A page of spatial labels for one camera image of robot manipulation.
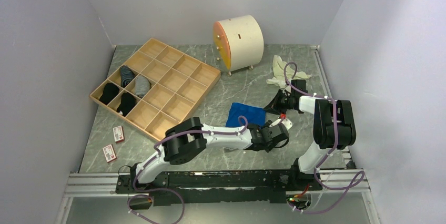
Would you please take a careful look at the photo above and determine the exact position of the grey rolled sock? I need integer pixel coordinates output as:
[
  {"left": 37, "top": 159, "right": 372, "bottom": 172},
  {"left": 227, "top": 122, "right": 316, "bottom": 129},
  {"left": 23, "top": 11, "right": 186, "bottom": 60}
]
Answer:
[{"left": 135, "top": 75, "right": 151, "bottom": 98}]

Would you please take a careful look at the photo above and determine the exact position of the cream cylindrical drawer cabinet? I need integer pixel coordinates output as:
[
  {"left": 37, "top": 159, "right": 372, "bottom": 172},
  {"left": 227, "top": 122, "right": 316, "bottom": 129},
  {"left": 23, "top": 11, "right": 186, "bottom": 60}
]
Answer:
[{"left": 212, "top": 15, "right": 265, "bottom": 76}]

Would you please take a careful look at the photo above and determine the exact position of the blue underwear white trim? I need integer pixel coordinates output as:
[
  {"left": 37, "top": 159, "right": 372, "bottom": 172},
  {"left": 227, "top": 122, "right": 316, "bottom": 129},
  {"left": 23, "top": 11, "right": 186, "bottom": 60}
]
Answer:
[{"left": 225, "top": 103, "right": 266, "bottom": 127}]

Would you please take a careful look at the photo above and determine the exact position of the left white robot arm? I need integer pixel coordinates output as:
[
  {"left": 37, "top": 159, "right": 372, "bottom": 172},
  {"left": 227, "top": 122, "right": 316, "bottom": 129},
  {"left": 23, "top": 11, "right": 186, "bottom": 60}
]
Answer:
[{"left": 129, "top": 116, "right": 292, "bottom": 192}]

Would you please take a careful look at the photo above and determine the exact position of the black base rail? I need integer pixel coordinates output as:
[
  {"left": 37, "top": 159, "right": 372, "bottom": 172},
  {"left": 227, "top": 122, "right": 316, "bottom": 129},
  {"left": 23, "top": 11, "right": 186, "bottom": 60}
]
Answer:
[{"left": 115, "top": 166, "right": 322, "bottom": 206}]

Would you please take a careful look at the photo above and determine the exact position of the small red white tag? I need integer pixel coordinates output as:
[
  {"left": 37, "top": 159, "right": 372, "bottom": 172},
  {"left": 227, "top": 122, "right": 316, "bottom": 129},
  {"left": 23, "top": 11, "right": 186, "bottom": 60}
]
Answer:
[{"left": 102, "top": 144, "right": 117, "bottom": 163}]

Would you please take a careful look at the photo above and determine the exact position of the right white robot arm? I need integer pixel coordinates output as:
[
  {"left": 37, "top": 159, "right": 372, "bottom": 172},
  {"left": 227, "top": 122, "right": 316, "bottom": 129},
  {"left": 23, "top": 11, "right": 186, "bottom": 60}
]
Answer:
[{"left": 263, "top": 79, "right": 356, "bottom": 190}]

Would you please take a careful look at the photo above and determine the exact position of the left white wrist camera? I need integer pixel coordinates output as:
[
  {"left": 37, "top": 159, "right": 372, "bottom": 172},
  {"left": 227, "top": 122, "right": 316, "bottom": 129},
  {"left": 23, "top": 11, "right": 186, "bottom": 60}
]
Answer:
[{"left": 269, "top": 113, "right": 293, "bottom": 130}]

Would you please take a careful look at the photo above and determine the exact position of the dark striped rolled sock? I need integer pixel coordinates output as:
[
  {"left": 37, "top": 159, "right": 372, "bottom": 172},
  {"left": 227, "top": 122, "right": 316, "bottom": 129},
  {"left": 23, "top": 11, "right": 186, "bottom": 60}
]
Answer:
[{"left": 119, "top": 65, "right": 135, "bottom": 88}]

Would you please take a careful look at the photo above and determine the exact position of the cream cloth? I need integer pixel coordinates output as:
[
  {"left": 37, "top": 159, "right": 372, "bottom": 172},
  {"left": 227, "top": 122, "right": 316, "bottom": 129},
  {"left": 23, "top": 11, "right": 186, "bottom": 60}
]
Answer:
[{"left": 266, "top": 55, "right": 312, "bottom": 89}]

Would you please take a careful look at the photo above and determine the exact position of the wooden compartment tray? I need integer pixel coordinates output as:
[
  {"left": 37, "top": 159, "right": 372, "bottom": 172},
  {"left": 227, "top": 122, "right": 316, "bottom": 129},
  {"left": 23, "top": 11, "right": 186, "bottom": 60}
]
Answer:
[{"left": 90, "top": 38, "right": 221, "bottom": 141}]

